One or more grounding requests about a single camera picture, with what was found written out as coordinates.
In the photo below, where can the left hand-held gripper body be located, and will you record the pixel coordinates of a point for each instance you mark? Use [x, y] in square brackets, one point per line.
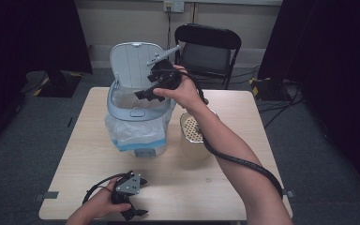
[126, 186]

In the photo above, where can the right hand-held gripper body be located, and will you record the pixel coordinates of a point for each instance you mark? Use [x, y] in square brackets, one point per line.
[165, 75]

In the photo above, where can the white lidded trash can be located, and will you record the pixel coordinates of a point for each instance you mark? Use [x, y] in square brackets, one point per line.
[131, 65]

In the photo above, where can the person's right hand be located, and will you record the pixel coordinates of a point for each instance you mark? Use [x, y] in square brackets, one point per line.
[184, 90]

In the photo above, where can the person's left hand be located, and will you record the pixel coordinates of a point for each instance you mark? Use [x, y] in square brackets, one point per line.
[100, 204]

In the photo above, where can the clear plastic bin liner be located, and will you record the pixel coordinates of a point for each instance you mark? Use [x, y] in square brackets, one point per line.
[134, 134]

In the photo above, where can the black folding chair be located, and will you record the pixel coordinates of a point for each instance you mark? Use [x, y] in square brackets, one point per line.
[209, 56]

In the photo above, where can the beige bucket with perforated strainer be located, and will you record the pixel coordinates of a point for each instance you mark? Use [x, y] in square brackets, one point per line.
[190, 148]

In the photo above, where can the small dark floor object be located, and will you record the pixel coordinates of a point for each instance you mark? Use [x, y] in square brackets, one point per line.
[70, 122]

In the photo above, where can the black stand base striped tape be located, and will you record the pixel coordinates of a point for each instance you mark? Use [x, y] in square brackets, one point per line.
[268, 89]

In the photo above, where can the black curtain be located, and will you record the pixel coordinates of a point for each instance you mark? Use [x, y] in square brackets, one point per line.
[331, 62]
[28, 37]

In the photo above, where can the white wall socket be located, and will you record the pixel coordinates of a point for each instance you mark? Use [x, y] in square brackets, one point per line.
[173, 5]

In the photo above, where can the grey table edge bracket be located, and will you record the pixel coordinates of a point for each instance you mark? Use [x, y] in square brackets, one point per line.
[290, 193]
[47, 195]

